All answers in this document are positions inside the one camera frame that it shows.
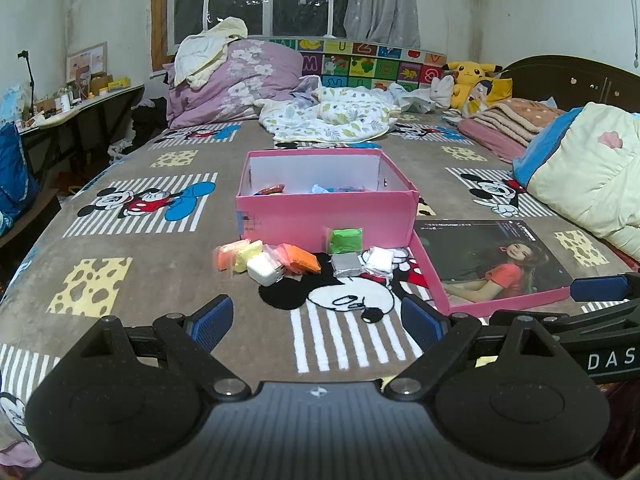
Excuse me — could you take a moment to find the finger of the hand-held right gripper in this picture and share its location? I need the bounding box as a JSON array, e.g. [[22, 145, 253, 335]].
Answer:
[[487, 307, 593, 335], [569, 272, 633, 304]]

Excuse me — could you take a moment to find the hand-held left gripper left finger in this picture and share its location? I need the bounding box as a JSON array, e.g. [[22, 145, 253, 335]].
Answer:
[[56, 294, 253, 402]]

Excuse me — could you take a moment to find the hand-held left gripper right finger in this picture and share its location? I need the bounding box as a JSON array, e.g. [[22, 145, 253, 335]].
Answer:
[[382, 294, 593, 402]]

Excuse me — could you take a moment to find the light orange clay packet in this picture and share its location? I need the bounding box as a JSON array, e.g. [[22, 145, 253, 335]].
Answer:
[[215, 242, 251, 272]]

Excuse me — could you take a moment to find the large white clay packet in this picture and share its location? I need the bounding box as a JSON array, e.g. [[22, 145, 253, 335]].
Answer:
[[246, 252, 287, 287]]

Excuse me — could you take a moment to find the yellow clay packet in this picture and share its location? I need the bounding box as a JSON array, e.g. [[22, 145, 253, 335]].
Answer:
[[235, 240, 264, 275]]

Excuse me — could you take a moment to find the small white clay packet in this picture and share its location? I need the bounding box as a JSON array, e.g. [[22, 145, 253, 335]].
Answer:
[[364, 246, 396, 277]]

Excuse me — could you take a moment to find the grey clay packet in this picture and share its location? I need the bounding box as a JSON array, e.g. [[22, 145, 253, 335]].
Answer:
[[331, 251, 365, 278]]

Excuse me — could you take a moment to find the coral orange clay packet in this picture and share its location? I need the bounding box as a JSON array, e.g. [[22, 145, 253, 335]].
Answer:
[[272, 243, 322, 276]]

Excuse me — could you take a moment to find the green clay packet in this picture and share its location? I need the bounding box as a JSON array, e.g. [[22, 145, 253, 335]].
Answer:
[[327, 227, 365, 256]]

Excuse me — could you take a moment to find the pink cardboard box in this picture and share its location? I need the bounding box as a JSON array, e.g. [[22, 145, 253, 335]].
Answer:
[[235, 148, 420, 255]]

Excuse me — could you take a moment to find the dark red cloth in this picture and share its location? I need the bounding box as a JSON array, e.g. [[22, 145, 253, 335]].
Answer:
[[595, 380, 640, 466]]

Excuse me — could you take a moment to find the pink box lid with photo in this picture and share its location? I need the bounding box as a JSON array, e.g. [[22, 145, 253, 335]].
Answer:
[[410, 218, 573, 318]]

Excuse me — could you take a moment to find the cartoon mouse printed blanket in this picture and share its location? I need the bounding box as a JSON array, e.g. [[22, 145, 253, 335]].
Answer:
[[0, 120, 640, 480]]

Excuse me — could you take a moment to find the cream and blue quilt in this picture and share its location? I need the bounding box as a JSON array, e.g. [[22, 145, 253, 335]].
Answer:
[[512, 102, 640, 261]]

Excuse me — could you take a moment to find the pink dotted blanket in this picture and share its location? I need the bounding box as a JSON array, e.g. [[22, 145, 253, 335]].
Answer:
[[457, 97, 566, 161]]

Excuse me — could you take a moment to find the brown wooden furniture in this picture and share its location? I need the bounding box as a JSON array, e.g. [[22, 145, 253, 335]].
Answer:
[[0, 195, 61, 261]]

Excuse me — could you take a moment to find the dark wooden headboard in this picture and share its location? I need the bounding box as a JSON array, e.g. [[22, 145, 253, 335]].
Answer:
[[500, 55, 640, 113]]

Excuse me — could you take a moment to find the leaf print blanket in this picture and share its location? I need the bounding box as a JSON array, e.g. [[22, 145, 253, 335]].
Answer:
[[257, 85, 401, 143]]

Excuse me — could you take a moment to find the yellow printed cushion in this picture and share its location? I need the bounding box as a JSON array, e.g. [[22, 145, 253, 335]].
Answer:
[[462, 77, 513, 116]]

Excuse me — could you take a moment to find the purple floral quilt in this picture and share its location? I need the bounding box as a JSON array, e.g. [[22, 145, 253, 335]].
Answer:
[[166, 40, 305, 130]]

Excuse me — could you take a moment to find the white desk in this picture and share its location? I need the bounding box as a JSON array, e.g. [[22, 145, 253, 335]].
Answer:
[[15, 84, 146, 171]]

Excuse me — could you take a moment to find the lilac patterned cloth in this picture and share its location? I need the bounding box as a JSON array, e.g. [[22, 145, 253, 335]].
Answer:
[[292, 75, 323, 106]]

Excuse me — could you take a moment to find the blue bag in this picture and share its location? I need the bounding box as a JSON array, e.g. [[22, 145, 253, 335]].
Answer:
[[0, 122, 41, 221]]

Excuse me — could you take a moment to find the yellow plush toy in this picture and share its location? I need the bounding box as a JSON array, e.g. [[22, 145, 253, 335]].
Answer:
[[445, 60, 503, 108]]

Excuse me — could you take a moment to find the cream white clothing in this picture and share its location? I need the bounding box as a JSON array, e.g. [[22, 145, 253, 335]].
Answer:
[[173, 16, 249, 88]]

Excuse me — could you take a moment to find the colourful alphabet foam mat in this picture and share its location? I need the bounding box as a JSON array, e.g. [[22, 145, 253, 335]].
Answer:
[[265, 36, 448, 92]]

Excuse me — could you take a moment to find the black stand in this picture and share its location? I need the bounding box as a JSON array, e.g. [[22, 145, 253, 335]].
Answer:
[[17, 50, 38, 116]]

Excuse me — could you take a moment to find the grey curtain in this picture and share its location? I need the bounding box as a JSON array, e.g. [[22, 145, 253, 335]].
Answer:
[[344, 0, 421, 51]]

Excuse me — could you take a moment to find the wall poster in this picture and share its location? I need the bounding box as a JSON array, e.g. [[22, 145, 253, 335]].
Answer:
[[66, 42, 108, 83]]

